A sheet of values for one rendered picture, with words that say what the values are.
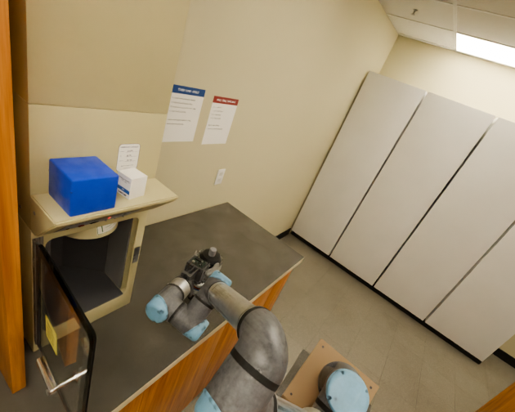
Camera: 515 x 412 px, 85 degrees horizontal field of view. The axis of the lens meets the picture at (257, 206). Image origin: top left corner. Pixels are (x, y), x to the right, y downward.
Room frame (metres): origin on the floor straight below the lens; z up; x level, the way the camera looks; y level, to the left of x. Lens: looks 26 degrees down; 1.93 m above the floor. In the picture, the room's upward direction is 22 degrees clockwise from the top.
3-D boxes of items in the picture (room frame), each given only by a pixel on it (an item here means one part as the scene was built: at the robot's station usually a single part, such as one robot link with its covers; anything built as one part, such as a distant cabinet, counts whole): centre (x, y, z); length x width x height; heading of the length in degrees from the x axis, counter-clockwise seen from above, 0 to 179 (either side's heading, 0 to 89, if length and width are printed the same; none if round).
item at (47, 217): (0.60, 0.35, 1.46); 0.32 x 0.12 x 0.10; 153
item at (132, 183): (0.63, 0.33, 1.54); 0.05 x 0.05 x 0.06; 71
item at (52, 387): (0.34, 0.27, 1.20); 0.10 x 0.05 x 0.03; 58
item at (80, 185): (0.53, 0.38, 1.55); 0.10 x 0.10 x 0.09; 63
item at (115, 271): (0.68, 0.51, 1.19); 0.26 x 0.24 x 0.35; 153
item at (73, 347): (0.40, 0.32, 1.19); 0.30 x 0.01 x 0.40; 58
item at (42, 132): (0.68, 0.51, 1.32); 0.32 x 0.25 x 0.77; 153
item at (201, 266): (0.80, 0.13, 1.17); 0.12 x 0.08 x 0.09; 169
